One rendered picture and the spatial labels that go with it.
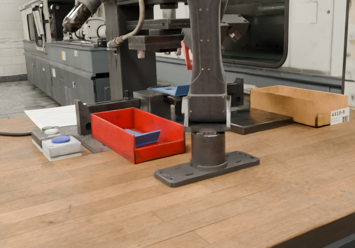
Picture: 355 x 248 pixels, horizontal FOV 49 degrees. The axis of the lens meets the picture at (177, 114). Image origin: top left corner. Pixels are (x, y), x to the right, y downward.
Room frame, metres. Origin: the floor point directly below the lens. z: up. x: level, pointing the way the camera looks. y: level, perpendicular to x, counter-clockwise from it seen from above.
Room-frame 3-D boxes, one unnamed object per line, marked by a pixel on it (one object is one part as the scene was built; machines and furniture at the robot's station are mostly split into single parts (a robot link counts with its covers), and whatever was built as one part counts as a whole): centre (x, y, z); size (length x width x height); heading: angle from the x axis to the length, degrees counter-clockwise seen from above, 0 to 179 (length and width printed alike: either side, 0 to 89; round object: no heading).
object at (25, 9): (7.82, 2.29, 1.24); 2.95 x 0.98 x 0.90; 27
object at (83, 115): (0.99, 0.23, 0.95); 0.06 x 0.03 x 0.09; 121
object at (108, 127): (0.87, 0.10, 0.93); 0.25 x 0.12 x 0.06; 31
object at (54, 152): (0.82, 0.25, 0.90); 0.07 x 0.07 x 0.06; 31
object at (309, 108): (1.09, -0.34, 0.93); 0.25 x 0.13 x 0.08; 31
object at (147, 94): (1.12, 0.01, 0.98); 0.20 x 0.10 x 0.01; 121
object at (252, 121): (1.03, -0.19, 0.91); 0.17 x 0.16 x 0.02; 121
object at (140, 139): (0.90, 0.11, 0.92); 0.15 x 0.07 x 0.03; 38
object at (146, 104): (1.12, 0.01, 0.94); 0.20 x 0.10 x 0.07; 121
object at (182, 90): (1.08, 0.01, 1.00); 0.15 x 0.07 x 0.03; 31
